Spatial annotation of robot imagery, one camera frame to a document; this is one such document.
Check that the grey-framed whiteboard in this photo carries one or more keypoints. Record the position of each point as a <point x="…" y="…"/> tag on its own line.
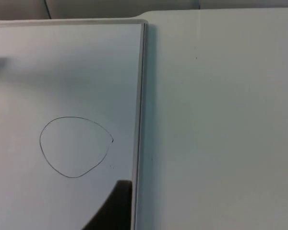
<point x="69" y="83"/>

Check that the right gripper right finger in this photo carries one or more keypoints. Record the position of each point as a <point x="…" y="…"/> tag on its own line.
<point x="112" y="208"/>

